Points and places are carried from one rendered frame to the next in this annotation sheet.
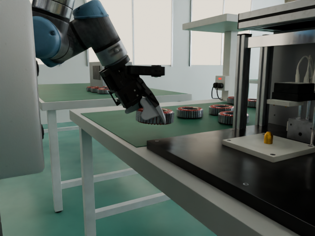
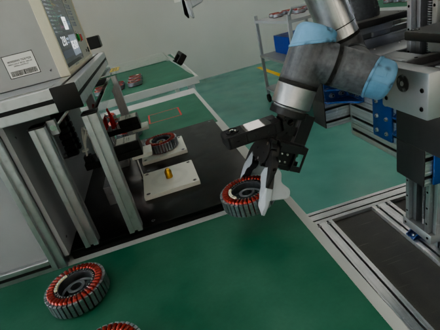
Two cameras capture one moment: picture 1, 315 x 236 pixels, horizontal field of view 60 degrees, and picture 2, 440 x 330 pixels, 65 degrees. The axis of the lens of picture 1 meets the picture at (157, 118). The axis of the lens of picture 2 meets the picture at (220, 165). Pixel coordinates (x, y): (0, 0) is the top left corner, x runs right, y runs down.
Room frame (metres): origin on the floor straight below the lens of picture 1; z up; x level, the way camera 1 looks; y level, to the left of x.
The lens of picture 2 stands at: (1.38, 0.20, 1.19)
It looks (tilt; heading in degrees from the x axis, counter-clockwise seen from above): 25 degrees down; 202
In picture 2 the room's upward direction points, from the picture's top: 14 degrees counter-clockwise
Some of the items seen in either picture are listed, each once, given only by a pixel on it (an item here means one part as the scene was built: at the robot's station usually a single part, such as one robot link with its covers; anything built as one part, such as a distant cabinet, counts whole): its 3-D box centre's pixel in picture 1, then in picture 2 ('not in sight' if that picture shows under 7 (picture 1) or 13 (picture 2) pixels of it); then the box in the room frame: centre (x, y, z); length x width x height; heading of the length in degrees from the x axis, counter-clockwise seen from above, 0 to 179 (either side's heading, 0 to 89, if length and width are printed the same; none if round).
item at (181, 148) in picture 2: not in sight; (163, 149); (0.41, -0.38, 0.78); 0.15 x 0.15 x 0.01; 29
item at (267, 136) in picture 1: (268, 137); (167, 172); (0.62, -0.26, 0.80); 0.02 x 0.02 x 0.03
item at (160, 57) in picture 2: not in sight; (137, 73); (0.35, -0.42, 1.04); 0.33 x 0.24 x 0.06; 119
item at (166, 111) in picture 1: (154, 115); (247, 195); (0.79, 0.01, 0.82); 0.11 x 0.11 x 0.04
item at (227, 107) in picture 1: (221, 109); not in sight; (1.20, -0.29, 0.77); 0.11 x 0.11 x 0.04
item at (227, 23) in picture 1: (225, 63); not in sight; (1.59, -0.39, 0.98); 0.37 x 0.35 x 0.46; 29
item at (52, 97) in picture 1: (92, 125); not in sight; (2.69, 0.66, 0.38); 1.85 x 1.10 x 0.75; 29
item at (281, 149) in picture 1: (267, 145); (169, 179); (0.62, -0.26, 0.78); 0.15 x 0.15 x 0.01; 29
